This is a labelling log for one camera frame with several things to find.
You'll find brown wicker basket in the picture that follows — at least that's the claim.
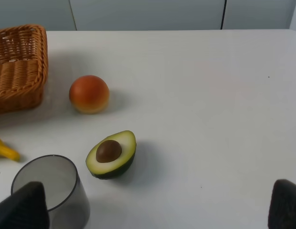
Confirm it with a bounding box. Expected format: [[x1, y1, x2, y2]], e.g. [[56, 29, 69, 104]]
[[0, 24, 48, 114]]

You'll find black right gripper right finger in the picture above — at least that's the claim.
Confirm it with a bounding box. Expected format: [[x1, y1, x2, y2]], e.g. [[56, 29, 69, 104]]
[[268, 179, 296, 229]]

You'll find orange red peach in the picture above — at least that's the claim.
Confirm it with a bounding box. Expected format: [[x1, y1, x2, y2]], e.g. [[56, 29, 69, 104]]
[[69, 75, 110, 114]]

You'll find halved avocado with pit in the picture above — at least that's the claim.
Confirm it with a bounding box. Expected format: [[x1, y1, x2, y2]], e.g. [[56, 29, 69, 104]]
[[85, 130, 137, 180]]

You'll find transparent grey plastic cup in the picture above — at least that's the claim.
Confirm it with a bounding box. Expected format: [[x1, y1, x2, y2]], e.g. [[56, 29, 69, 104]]
[[11, 155, 90, 229]]

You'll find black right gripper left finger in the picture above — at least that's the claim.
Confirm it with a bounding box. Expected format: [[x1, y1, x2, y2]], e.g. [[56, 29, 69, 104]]
[[0, 181, 50, 229]]

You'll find yellow banana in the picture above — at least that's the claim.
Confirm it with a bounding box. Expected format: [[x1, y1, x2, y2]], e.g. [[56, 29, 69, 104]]
[[0, 139, 21, 161]]

